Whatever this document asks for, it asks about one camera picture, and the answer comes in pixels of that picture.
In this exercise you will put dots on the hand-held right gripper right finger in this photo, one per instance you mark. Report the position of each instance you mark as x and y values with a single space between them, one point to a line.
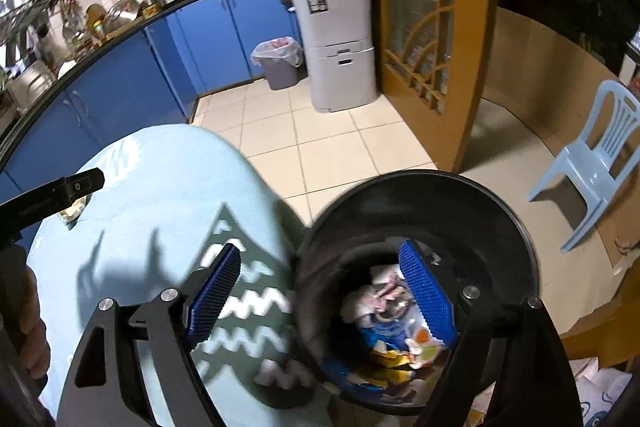
425 292

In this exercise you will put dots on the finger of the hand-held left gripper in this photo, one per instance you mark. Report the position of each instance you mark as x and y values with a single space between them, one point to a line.
82 184

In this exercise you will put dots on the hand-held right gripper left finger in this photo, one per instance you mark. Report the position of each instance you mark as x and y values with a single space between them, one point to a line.
215 297

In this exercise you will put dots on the yellow white wrapper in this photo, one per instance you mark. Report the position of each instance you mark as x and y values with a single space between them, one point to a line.
75 211

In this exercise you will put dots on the blue patterned wrapper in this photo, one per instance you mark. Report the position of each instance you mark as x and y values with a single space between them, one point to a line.
380 333

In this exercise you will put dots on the black round trash bin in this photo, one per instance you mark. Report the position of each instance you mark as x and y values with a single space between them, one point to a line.
450 207

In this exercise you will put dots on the person's left hand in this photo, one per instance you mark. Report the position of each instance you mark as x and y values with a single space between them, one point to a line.
32 327

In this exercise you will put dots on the blue lower kitchen cabinets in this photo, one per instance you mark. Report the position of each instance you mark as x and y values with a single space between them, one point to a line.
150 67

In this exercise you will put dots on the steel wok lid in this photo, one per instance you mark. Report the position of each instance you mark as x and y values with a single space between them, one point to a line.
120 16

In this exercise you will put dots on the steel hanging dish rack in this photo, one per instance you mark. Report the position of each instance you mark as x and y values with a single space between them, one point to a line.
30 12

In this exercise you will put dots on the white printed bag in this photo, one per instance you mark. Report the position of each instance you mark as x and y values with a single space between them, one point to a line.
602 392

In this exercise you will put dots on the light blue plastic chair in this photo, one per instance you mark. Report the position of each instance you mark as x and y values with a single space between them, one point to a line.
590 167

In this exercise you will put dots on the grey bin with plastic bag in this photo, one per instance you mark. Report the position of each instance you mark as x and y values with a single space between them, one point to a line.
277 67

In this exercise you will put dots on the brown cardboard sheet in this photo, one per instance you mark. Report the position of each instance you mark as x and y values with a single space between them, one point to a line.
540 72

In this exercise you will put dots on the wooden door with patterned glass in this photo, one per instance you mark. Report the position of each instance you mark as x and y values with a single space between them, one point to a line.
470 32

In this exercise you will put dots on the tall white pedal bin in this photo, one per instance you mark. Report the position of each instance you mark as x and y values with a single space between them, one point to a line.
340 37

